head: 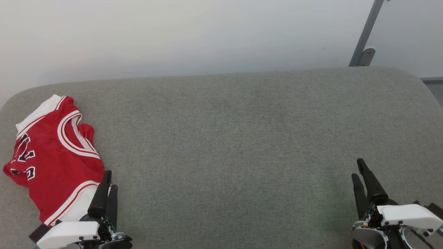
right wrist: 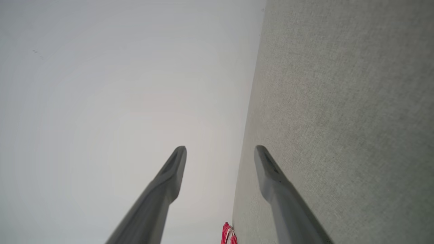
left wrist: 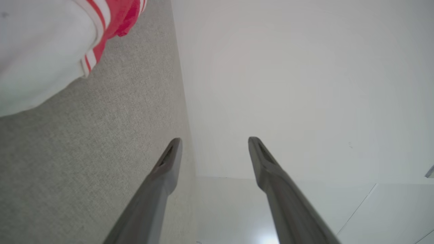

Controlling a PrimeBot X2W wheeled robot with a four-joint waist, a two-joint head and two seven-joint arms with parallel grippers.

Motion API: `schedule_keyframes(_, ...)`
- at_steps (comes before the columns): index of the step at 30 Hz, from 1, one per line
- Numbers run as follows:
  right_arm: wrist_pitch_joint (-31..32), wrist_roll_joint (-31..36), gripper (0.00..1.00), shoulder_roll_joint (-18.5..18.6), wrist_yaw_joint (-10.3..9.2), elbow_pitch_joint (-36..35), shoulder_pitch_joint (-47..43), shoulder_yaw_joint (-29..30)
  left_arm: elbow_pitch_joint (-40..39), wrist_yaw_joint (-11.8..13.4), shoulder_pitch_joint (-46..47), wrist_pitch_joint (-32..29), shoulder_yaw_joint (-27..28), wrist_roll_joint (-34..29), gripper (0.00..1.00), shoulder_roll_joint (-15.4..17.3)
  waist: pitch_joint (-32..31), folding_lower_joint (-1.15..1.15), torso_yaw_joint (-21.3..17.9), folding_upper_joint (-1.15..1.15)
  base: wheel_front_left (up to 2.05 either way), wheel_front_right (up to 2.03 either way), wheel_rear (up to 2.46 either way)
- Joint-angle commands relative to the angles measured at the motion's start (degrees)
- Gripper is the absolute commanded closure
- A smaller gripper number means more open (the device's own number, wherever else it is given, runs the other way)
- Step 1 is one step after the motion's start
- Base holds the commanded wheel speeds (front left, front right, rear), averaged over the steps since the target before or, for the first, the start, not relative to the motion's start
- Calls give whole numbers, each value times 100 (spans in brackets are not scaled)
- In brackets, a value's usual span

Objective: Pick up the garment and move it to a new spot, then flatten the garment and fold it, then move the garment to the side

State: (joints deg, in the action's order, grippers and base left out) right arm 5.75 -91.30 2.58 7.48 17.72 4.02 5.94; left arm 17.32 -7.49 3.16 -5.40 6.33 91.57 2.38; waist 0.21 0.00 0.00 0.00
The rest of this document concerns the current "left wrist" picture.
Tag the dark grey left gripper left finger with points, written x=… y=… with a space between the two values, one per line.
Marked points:
x=149 y=210

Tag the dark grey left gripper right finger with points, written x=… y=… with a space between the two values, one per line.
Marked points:
x=288 y=210

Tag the red and white basketball jersey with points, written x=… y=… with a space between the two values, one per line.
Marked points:
x=40 y=51

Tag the grey fabric sofa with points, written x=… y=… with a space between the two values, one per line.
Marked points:
x=101 y=142

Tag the small grey metal bracket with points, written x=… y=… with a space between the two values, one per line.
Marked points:
x=430 y=172

